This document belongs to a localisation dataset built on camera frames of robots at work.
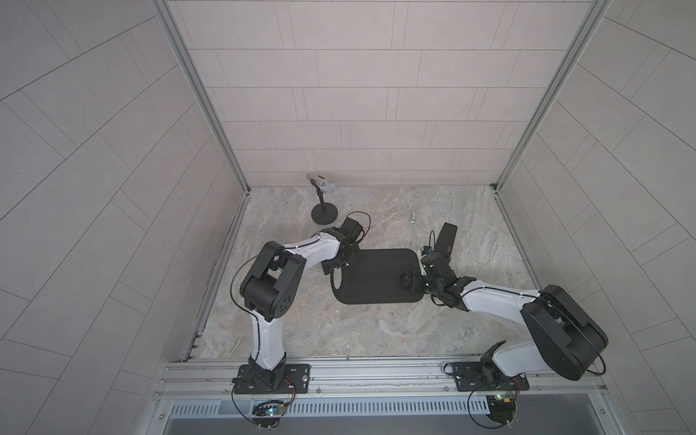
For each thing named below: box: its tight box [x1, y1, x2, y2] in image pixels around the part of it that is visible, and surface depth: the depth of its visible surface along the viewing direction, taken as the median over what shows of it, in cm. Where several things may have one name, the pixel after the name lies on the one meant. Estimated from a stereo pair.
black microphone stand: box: [309, 178, 339, 225], surface depth 108 cm
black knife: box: [435, 222, 458, 258], surface depth 102 cm
